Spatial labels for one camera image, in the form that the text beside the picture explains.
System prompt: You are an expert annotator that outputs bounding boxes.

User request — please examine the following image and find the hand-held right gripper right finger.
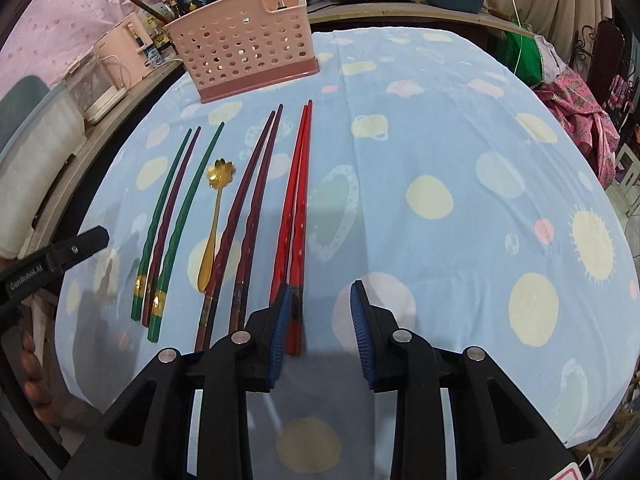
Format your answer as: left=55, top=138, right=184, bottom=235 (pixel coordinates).
left=349, top=280, right=581, bottom=480

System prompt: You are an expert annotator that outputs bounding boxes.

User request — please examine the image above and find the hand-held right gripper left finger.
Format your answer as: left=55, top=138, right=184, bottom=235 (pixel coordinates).
left=60, top=282, right=293, bottom=480

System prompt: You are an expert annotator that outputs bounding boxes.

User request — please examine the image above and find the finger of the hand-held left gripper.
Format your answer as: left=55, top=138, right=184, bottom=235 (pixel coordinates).
left=49, top=227, right=110, bottom=268

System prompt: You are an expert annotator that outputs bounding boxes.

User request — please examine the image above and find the green chopstick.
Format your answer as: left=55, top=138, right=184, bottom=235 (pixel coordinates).
left=147, top=121, right=226, bottom=343
left=131, top=128, right=193, bottom=321

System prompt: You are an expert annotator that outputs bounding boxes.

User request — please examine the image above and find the thin purple chopstick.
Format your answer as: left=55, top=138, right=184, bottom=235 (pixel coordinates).
left=141, top=126, right=202, bottom=327

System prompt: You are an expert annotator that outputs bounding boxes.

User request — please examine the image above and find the dark red chopstick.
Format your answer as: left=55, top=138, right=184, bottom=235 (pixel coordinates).
left=228, top=104, right=284, bottom=333
left=194, top=110, right=277, bottom=352

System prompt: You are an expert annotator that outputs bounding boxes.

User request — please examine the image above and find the bright red chopstick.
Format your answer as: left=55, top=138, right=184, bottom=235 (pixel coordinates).
left=269, top=105, right=307, bottom=306
left=286, top=100, right=314, bottom=357

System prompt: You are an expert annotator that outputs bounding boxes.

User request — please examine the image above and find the gold flower spoon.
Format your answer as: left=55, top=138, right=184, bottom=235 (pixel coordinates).
left=197, top=159, right=236, bottom=293

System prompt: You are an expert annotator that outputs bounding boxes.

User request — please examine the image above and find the pink perforated utensil basket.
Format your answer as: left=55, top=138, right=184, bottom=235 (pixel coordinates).
left=164, top=0, right=320, bottom=105

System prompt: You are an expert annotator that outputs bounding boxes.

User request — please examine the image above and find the person's left hand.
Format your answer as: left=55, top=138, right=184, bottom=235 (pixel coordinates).
left=14, top=331, right=57, bottom=428

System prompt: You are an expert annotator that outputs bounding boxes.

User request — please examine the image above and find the blue planet print tablecloth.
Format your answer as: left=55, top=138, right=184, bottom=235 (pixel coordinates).
left=55, top=30, right=640, bottom=448

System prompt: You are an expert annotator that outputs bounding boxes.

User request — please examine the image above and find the storage box with teal lid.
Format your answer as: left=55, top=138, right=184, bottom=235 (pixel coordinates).
left=0, top=75, right=88, bottom=221

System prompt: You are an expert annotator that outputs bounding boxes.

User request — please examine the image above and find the pink electric kettle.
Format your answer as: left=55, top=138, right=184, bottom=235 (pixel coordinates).
left=94, top=12, right=156, bottom=91

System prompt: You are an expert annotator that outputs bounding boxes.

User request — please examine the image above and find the pink dotted curtain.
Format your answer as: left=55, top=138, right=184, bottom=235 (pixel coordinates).
left=0, top=0, right=173, bottom=96

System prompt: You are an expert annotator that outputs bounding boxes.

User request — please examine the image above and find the brown wooden stick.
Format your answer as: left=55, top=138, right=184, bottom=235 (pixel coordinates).
left=130, top=0, right=168, bottom=25

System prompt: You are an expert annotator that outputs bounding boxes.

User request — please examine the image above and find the pink floral cloth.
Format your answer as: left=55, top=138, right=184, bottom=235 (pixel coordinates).
left=532, top=72, right=621, bottom=188

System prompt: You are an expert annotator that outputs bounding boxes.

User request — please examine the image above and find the green cloth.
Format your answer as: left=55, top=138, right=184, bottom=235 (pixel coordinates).
left=497, top=25, right=543, bottom=88

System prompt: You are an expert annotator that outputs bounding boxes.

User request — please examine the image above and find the wooden side counter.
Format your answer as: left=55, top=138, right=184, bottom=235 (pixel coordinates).
left=307, top=0, right=536, bottom=51

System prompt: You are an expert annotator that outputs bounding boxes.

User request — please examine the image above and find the dark wooden chair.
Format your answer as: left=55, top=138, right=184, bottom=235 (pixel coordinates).
left=570, top=20, right=631, bottom=111

